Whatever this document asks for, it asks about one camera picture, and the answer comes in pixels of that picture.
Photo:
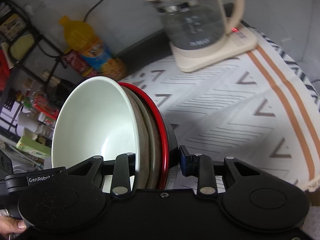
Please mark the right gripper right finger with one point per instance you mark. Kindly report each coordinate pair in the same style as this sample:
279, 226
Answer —
201, 167

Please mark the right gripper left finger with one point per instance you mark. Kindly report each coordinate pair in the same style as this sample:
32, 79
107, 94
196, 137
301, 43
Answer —
120, 185

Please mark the beige ceramic bowl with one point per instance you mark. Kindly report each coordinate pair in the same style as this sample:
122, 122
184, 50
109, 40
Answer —
149, 158

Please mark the red rimmed black bowl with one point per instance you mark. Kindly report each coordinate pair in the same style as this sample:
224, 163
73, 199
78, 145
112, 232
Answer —
169, 152

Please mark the pale green ceramic bowl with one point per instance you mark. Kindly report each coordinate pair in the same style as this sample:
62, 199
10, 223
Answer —
98, 118

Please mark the person's left hand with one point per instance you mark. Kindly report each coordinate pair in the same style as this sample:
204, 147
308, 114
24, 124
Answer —
11, 225

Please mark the green cardboard box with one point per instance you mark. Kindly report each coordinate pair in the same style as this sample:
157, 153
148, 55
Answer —
36, 148

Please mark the patterned white table cloth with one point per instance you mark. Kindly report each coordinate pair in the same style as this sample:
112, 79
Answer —
258, 107

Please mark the black metal spice rack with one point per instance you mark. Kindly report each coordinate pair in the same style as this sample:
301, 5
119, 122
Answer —
43, 44

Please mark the red drink can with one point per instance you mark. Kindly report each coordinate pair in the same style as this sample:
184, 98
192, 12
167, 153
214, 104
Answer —
79, 64

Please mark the orange juice bottle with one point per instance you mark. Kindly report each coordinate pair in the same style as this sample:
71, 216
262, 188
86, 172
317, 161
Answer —
81, 38

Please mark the glass electric kettle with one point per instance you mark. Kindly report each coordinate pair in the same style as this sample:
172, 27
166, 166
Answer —
198, 24

